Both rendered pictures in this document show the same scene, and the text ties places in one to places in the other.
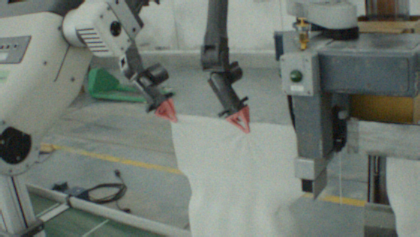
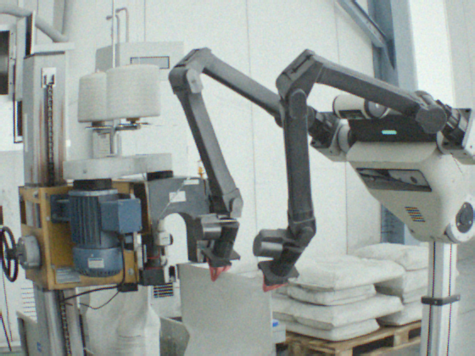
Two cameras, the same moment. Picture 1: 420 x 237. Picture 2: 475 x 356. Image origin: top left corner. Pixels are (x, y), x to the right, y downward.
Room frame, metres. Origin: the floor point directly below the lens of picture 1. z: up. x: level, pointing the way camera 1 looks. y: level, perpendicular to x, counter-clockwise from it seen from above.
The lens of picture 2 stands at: (3.79, 0.96, 1.49)
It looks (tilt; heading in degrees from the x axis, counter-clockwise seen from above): 3 degrees down; 202
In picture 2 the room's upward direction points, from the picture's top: 2 degrees counter-clockwise
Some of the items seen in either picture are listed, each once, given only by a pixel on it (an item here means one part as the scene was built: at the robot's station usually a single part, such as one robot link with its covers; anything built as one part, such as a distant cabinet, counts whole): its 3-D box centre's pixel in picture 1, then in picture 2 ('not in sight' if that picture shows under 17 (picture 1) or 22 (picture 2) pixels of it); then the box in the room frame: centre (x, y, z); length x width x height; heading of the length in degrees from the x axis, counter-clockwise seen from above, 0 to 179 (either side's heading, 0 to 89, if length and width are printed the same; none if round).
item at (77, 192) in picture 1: (65, 195); not in sight; (2.45, 0.94, 0.35); 0.30 x 0.15 x 0.15; 54
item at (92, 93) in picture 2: not in sight; (97, 97); (1.23, -0.52, 1.61); 0.15 x 0.14 x 0.17; 54
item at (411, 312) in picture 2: not in sight; (413, 308); (-2.25, -0.13, 0.20); 0.67 x 0.43 x 0.15; 144
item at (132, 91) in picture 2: not in sight; (132, 92); (1.38, -0.31, 1.61); 0.17 x 0.17 x 0.17
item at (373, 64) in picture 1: (366, 89); (161, 215); (1.04, -0.39, 1.21); 0.30 x 0.25 x 0.30; 54
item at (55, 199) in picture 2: not in sight; (72, 208); (1.48, -0.48, 1.27); 0.12 x 0.09 x 0.09; 144
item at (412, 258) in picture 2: not in sight; (395, 257); (-2.39, -0.30, 0.56); 0.67 x 0.43 x 0.15; 54
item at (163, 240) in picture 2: not in sight; (163, 244); (1.23, -0.30, 1.14); 0.05 x 0.04 x 0.16; 144
